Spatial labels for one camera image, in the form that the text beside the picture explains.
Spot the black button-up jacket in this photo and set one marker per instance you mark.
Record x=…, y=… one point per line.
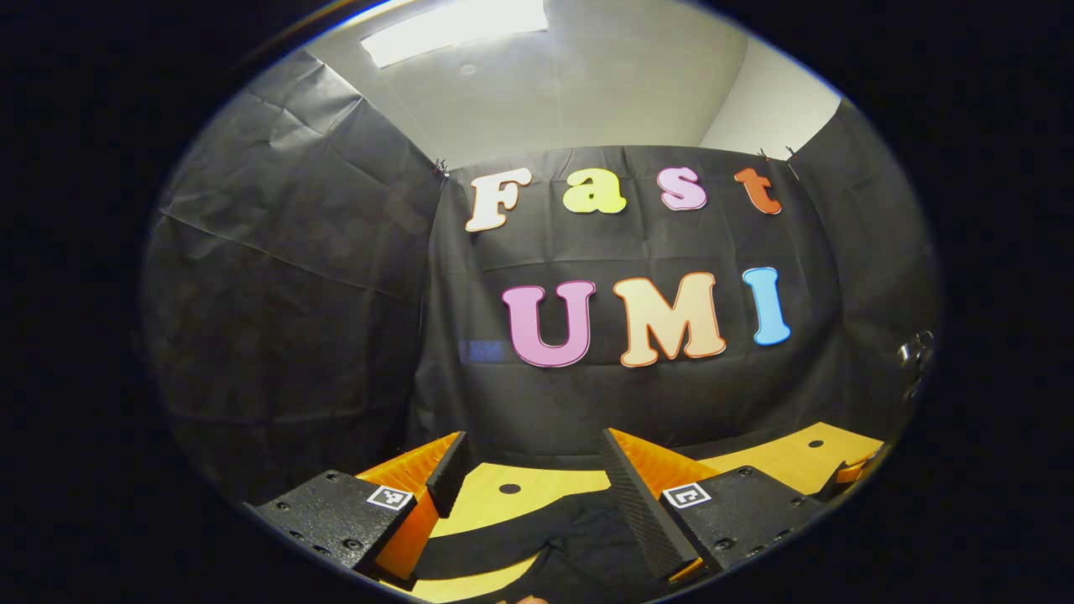
x=587, y=545

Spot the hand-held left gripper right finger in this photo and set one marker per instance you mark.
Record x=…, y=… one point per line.
x=642, y=512

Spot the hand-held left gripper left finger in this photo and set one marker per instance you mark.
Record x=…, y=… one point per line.
x=449, y=474

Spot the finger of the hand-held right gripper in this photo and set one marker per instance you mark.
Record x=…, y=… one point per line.
x=839, y=482

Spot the black backdrop cloth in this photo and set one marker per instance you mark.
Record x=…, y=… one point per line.
x=629, y=403

